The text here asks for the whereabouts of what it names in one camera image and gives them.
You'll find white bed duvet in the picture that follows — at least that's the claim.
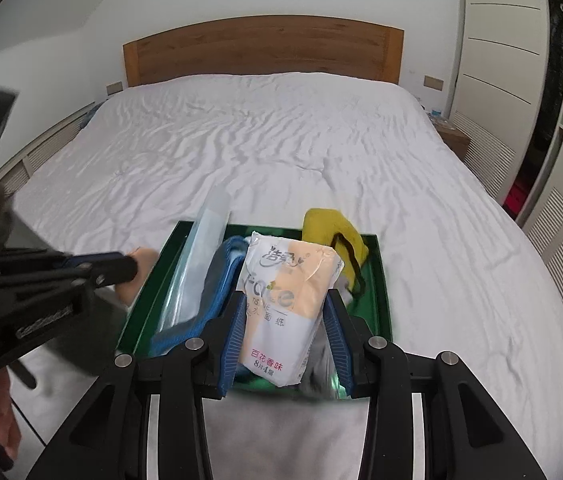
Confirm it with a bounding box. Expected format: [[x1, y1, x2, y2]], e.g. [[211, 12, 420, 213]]
[[15, 73, 563, 479]]

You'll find grey sock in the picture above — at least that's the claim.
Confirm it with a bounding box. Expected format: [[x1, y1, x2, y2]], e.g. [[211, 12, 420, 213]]
[[299, 321, 339, 400]]

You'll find beige round powder puff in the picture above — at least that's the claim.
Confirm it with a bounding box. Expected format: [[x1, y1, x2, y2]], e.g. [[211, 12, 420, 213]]
[[113, 246, 159, 307]]

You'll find grey blue-edged towel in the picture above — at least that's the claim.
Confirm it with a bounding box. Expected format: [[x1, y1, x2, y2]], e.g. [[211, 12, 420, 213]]
[[148, 235, 248, 356]]

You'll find right wooden nightstand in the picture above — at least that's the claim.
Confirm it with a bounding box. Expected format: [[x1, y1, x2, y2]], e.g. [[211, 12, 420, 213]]
[[428, 113, 470, 160]]

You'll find yellow cloth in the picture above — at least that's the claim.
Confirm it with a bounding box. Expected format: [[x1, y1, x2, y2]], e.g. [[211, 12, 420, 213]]
[[302, 208, 369, 269]]

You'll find green rectangular tray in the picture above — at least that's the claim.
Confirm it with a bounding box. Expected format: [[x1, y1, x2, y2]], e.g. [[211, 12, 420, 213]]
[[114, 219, 395, 402]]

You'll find white louvred wardrobe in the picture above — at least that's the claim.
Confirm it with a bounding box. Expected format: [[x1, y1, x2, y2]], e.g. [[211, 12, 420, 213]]
[[451, 0, 563, 302]]

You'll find clear blue plastic packet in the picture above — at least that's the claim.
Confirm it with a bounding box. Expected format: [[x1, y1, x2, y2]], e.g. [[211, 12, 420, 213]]
[[158, 186, 231, 332]]

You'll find orange white tissue pack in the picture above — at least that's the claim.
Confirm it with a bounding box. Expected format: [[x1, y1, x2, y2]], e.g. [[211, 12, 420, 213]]
[[237, 232, 344, 387]]

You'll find blue cloth on nightstand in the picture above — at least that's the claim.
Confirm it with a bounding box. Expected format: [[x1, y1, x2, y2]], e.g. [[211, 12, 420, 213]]
[[79, 103, 103, 129]]

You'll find left white radiator cover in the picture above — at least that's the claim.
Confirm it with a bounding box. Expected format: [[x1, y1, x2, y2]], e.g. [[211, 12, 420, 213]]
[[0, 102, 96, 196]]

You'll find black hair tie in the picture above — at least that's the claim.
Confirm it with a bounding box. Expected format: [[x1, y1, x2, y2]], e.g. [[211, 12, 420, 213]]
[[329, 231, 367, 297]]

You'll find wooden headboard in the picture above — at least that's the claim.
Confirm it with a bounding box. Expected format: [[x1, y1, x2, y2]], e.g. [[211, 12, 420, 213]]
[[123, 15, 405, 87]]

